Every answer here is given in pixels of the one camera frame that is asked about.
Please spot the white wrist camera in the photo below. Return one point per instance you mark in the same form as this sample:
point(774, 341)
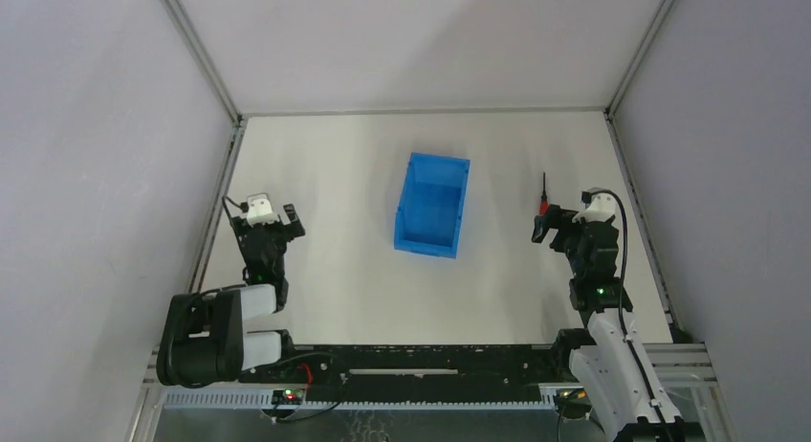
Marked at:
point(600, 205)
point(260, 210)

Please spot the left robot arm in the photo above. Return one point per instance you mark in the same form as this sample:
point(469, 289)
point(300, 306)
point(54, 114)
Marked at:
point(205, 340)

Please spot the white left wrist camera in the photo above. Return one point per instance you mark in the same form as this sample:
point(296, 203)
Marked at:
point(260, 210)

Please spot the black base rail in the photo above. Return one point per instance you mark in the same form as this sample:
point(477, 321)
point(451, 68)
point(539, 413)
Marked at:
point(444, 374)

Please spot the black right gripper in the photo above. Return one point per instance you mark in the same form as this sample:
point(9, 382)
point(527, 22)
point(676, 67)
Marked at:
point(571, 222)

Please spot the red black screwdriver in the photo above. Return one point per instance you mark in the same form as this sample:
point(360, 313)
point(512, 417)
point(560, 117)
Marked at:
point(543, 205)

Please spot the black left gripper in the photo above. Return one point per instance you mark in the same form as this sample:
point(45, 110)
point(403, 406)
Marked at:
point(267, 229)

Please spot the small green circuit board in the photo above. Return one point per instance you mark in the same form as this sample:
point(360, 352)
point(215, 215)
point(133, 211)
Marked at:
point(288, 397)

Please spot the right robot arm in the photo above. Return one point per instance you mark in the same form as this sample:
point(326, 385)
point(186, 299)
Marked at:
point(606, 355)

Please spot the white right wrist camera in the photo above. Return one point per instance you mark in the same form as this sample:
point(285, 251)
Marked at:
point(600, 205)

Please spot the blue plastic bin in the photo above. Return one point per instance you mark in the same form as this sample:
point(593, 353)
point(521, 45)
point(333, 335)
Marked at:
point(429, 215)

